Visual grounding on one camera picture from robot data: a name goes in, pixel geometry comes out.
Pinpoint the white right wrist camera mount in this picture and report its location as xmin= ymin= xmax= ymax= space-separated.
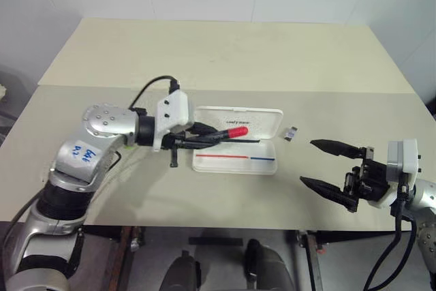
xmin=387 ymin=138 xmax=421 ymax=210

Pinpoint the metal table frame leg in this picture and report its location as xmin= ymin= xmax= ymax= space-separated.
xmin=294 ymin=229 xmax=325 ymax=291
xmin=108 ymin=226 xmax=146 ymax=291

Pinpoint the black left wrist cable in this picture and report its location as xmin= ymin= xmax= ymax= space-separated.
xmin=130 ymin=75 xmax=181 ymax=114

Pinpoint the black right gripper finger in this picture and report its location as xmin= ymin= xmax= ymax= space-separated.
xmin=310 ymin=138 xmax=367 ymax=159
xmin=299 ymin=176 xmax=357 ymax=214

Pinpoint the white plastic pencil case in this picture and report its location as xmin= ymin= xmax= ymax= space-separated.
xmin=191 ymin=105 xmax=285 ymax=176

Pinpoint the red capped black marker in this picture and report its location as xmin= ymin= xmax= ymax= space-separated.
xmin=208 ymin=126 xmax=249 ymax=142

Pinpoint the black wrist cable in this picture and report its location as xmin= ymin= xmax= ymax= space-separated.
xmin=362 ymin=181 xmax=418 ymax=291
xmin=130 ymin=75 xmax=181 ymax=114

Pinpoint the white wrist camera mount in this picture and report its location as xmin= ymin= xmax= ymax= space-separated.
xmin=152 ymin=89 xmax=190 ymax=153
xmin=387 ymin=138 xmax=421 ymax=210

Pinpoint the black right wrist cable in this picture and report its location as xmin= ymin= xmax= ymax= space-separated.
xmin=362 ymin=181 xmax=418 ymax=291

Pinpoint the dark rounded shape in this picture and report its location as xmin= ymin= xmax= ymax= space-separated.
xmin=245 ymin=238 xmax=292 ymax=291
xmin=161 ymin=249 xmax=202 ymax=291

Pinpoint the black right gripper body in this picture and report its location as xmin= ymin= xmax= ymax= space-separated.
xmin=343 ymin=146 xmax=392 ymax=213

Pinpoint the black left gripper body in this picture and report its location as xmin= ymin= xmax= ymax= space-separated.
xmin=161 ymin=123 xmax=201 ymax=169

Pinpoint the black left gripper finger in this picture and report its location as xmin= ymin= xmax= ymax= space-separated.
xmin=176 ymin=132 xmax=234 ymax=151
xmin=190 ymin=121 xmax=219 ymax=135

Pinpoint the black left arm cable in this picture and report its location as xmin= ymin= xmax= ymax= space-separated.
xmin=0 ymin=192 xmax=47 ymax=266

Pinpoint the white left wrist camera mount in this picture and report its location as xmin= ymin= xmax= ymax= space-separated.
xmin=152 ymin=89 xmax=190 ymax=153

